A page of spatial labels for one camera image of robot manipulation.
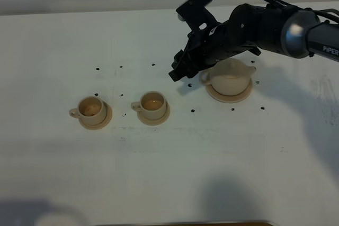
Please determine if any beige teacup middle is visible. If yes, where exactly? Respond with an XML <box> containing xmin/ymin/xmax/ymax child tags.
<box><xmin>131</xmin><ymin>91</ymin><xmax>167</xmax><ymax>121</ymax></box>

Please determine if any beige teacup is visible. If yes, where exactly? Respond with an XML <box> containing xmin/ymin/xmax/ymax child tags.
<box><xmin>131</xmin><ymin>91</ymin><xmax>167</xmax><ymax>121</ymax></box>
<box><xmin>69</xmin><ymin>96</ymin><xmax>108</xmax><ymax>126</ymax></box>

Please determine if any beige ceramic teapot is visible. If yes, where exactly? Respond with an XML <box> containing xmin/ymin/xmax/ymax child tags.
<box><xmin>199</xmin><ymin>58</ymin><xmax>256</xmax><ymax>96</ymax></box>

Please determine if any beige teacup left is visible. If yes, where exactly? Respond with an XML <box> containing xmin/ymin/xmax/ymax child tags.
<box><xmin>69</xmin><ymin>96</ymin><xmax>108</xmax><ymax>126</ymax></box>

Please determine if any beige saucer middle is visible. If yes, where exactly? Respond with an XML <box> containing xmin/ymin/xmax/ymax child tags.
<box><xmin>137</xmin><ymin>103</ymin><xmax>170</xmax><ymax>126</ymax></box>

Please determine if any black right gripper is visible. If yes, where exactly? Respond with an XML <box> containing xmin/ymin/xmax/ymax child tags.
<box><xmin>168</xmin><ymin>4</ymin><xmax>262</xmax><ymax>82</ymax></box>

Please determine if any beige saucer left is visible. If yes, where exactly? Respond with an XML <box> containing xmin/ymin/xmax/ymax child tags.
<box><xmin>78</xmin><ymin>102</ymin><xmax>112</xmax><ymax>130</ymax></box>

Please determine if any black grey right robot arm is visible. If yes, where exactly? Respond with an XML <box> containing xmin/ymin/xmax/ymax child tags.
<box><xmin>169</xmin><ymin>4</ymin><xmax>338</xmax><ymax>82</ymax></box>

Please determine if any beige teapot saucer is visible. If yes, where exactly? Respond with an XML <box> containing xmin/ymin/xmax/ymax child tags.
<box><xmin>205</xmin><ymin>79</ymin><xmax>253</xmax><ymax>103</ymax></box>

